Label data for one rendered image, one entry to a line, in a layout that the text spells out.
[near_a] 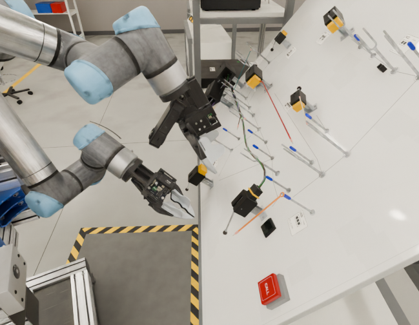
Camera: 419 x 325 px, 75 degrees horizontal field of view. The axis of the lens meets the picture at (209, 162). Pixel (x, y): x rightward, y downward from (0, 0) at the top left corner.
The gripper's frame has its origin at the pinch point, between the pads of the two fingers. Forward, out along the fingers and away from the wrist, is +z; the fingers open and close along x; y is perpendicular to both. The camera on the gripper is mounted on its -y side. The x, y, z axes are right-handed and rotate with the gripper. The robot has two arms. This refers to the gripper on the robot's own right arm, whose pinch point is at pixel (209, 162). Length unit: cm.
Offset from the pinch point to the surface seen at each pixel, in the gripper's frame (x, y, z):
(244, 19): 89, 39, -10
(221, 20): 90, 29, -15
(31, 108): 335, -220, -16
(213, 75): 103, 14, 10
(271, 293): -23.7, -0.2, 21.7
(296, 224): -11.6, 11.6, 20.0
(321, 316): -13, 6, 60
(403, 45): 6, 54, 0
